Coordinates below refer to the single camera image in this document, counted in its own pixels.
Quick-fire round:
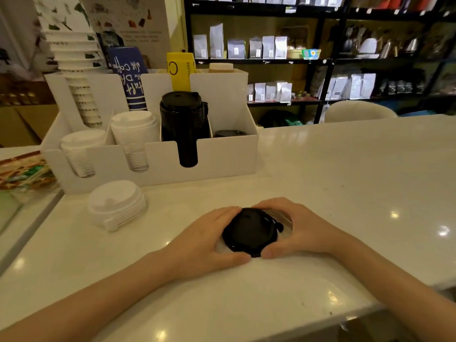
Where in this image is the tall stack of black lids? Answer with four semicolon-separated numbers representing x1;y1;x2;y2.
159;90;211;168

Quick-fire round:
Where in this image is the black metal shelf unit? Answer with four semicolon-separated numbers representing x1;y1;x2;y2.
183;0;456;126

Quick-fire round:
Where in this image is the stack of green-print paper cups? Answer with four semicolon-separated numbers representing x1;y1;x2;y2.
37;13;105;129

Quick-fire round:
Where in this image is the stack of blue paper cups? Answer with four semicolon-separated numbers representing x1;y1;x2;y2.
108;46;149;112

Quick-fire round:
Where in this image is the row of small white bags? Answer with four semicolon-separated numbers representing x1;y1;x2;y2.
247;81;293;103

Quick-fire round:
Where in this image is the tall stack of white lids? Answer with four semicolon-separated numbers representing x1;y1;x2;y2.
111;110;160;173

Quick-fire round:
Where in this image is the person's left forearm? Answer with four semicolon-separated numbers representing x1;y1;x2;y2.
0;246;179;342

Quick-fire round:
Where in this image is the small stack of black lids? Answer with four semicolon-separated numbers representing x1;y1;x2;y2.
222;207;284;258

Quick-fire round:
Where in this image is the row of dark jars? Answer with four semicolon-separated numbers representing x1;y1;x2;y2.
377;79;425;96

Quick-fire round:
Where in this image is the clear plastic sleeve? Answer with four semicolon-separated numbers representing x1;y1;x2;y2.
262;209;293;243

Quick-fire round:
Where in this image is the person's left hand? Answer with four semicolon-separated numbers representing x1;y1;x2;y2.
167;206;252;281

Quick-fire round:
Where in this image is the loose stack of white lids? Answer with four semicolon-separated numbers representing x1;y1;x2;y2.
87;180;147;233

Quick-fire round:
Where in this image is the group of metal kettles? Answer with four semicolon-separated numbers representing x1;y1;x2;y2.
343;28;422;59

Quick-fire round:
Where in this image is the dark green bag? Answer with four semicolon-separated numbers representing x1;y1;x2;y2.
258;109;304;128

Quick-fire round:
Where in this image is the printed food picture card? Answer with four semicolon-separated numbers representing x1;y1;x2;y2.
0;150;60;191

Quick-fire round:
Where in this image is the stack of yellow paper cups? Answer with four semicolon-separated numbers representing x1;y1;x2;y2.
166;52;197;92

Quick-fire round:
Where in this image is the brown cardboard box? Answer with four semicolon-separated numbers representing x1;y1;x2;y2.
0;104;60;148

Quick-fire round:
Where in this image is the illustrated wall poster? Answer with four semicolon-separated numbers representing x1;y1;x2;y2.
80;0;171;70

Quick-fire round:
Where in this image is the white acrylic organizer box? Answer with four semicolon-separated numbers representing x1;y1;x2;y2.
40;69;259;195

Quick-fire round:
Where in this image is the row of silver coffee bags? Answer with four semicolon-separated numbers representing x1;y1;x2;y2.
193;23;288;60

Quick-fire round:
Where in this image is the short stack of white lids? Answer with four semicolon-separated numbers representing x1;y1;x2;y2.
60;129;107;178

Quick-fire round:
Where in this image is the white rounded chair back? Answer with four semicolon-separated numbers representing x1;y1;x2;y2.
324;100;399;124

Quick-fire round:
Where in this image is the row of large white bags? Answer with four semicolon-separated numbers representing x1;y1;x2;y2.
325;73;377;101

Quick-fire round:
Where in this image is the person's right hand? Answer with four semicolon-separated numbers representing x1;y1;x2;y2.
252;197;343;260

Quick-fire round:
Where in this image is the person's right forearm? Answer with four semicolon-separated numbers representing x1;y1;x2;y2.
331;231;456;342

